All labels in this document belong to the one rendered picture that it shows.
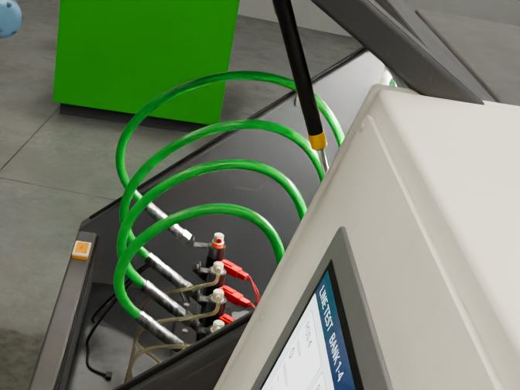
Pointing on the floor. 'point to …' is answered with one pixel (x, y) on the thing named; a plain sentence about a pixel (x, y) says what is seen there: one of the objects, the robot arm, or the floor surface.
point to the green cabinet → (143, 59)
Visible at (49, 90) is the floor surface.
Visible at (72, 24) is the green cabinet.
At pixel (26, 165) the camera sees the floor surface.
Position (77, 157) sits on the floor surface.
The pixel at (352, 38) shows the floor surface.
